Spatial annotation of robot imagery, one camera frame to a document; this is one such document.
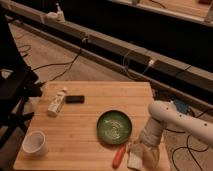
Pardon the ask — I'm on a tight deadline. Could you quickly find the black floor cable left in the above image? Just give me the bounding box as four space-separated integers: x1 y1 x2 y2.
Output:
13 39 88 88

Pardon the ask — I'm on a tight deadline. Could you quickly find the black rectangular block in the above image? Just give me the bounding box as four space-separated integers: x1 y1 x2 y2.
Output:
65 95 85 104

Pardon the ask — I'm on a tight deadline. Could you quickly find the green bowl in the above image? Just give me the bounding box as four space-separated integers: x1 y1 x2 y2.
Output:
96 110 132 145

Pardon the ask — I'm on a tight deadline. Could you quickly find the black floor cable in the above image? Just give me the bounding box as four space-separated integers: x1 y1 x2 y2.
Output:
164 107 213 171
13 39 88 88

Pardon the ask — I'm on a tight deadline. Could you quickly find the blue box on floor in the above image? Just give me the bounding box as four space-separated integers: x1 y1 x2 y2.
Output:
174 99 188 114

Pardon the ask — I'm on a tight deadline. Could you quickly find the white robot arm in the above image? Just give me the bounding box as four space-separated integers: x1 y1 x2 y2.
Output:
138 101 213 167

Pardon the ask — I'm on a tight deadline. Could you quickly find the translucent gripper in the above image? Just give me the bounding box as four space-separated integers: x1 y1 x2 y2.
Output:
136 142 160 169

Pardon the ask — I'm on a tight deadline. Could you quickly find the black tripod stand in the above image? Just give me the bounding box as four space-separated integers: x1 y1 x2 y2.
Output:
0 5 42 149

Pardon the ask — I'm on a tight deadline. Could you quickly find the black floor cable right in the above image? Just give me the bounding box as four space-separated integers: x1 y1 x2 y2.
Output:
164 107 213 171

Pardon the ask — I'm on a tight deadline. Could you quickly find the grey metal rail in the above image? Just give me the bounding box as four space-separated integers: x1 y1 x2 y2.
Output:
0 0 213 108

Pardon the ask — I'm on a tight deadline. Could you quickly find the white sponge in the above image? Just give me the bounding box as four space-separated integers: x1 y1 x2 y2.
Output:
127 144 143 171

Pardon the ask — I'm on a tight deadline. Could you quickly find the white ceramic cup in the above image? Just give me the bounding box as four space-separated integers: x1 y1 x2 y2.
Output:
22 131 48 156

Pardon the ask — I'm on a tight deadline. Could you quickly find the white plastic bottle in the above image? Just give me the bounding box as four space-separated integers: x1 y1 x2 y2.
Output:
47 87 67 117

